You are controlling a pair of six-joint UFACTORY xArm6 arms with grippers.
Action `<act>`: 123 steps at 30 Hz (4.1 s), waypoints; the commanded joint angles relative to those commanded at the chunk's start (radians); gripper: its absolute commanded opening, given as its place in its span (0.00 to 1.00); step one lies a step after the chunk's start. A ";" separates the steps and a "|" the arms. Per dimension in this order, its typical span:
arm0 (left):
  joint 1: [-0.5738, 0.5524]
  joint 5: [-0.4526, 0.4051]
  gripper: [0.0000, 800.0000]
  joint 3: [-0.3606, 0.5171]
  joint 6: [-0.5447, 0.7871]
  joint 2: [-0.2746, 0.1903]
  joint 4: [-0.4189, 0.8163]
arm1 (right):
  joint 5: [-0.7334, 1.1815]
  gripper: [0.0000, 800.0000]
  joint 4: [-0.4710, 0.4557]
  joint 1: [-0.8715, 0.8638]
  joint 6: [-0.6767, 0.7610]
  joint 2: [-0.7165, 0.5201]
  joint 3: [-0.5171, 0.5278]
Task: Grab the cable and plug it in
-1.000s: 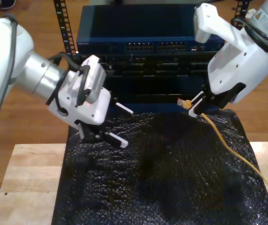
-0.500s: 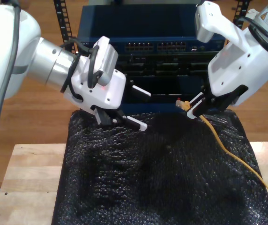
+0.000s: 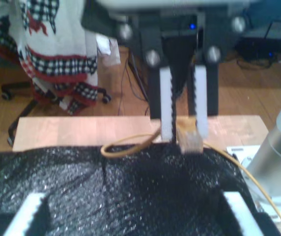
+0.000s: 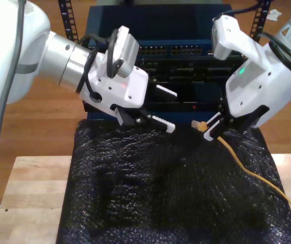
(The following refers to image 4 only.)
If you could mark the white crumpled paper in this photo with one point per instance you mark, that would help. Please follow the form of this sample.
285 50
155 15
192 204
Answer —
274 15

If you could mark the blue network switch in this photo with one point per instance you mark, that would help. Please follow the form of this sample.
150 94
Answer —
173 23

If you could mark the black rack server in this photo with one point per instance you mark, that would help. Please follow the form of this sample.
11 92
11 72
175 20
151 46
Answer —
186 73

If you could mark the black bubble mat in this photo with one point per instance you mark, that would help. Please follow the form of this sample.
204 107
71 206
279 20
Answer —
160 203

